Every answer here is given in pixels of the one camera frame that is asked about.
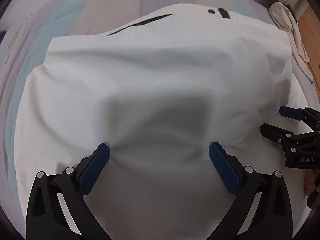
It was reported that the person's right hand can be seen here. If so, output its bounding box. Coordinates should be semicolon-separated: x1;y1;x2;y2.
304;169;320;196

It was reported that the white and black jacket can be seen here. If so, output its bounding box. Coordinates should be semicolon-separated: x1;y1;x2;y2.
14;4;292;239

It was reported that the beige jacket near headboard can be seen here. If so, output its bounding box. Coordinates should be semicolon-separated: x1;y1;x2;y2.
268;2;314;83

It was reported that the wooden headboard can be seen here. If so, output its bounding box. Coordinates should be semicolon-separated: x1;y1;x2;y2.
298;6;319;98

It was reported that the striped bed sheet mattress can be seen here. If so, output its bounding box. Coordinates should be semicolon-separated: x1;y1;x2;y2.
1;0;319;235

